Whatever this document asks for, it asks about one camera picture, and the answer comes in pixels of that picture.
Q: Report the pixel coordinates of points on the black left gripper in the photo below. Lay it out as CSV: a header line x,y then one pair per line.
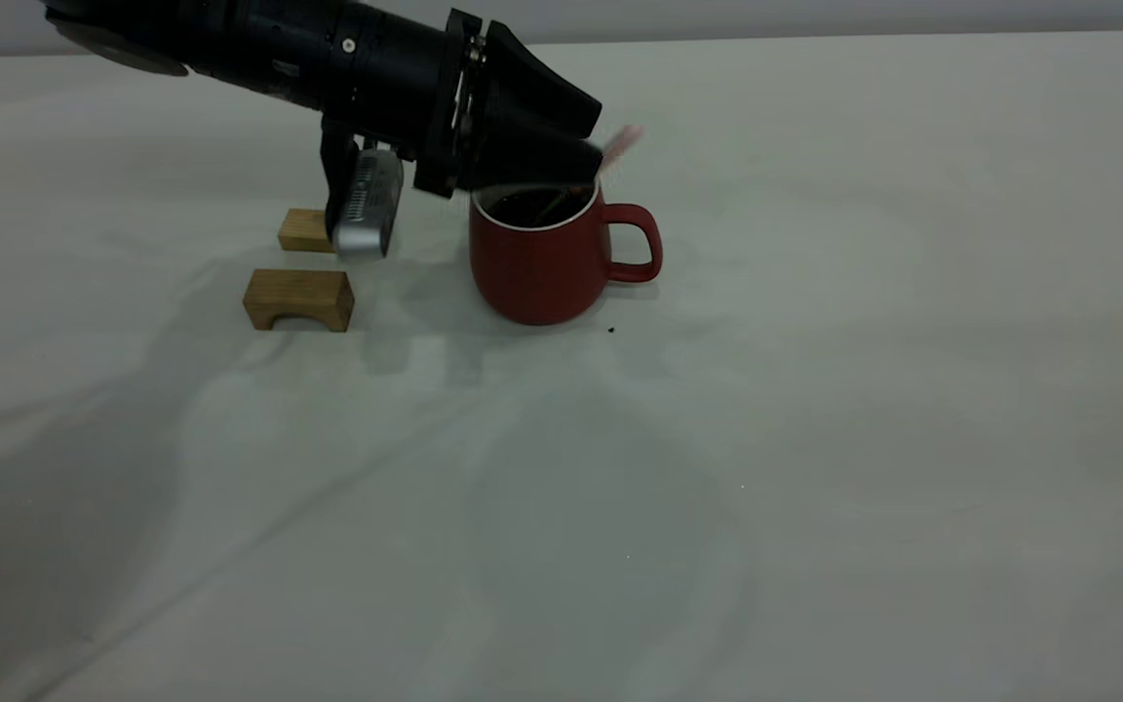
x,y
396,78

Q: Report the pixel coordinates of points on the red ceramic mug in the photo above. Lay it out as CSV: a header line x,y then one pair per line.
x,y
537,273

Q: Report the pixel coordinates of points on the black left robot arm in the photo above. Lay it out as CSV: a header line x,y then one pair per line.
x,y
230,34

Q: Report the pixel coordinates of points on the dark coffee liquid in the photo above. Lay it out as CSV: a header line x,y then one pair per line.
x,y
522,207

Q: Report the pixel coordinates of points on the flat wooden block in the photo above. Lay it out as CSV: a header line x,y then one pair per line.
x,y
306,231

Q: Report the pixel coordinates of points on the arched wooden block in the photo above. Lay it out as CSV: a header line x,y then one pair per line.
x,y
298,292

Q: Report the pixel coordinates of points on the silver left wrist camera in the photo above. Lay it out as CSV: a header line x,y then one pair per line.
x,y
368,210

